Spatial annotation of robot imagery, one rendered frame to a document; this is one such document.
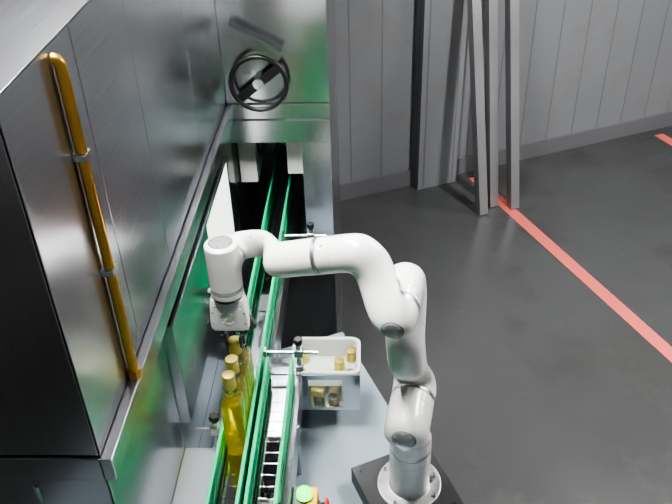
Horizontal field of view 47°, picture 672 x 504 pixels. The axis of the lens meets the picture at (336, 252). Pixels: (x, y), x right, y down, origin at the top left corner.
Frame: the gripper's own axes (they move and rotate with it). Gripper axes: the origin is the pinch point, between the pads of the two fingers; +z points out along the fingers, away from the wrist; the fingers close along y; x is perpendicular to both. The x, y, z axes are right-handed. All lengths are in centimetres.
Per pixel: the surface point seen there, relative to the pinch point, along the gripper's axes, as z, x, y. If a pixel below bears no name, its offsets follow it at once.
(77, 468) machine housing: -19, -60, -19
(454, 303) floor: 135, 184, 81
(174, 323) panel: -13.9, -9.9, -11.9
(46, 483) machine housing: -14, -59, -27
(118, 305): -42, -38, -13
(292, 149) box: 2, 113, 5
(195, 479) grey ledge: 29.7, -22.9, -10.1
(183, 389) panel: 7.1, -11.9, -12.3
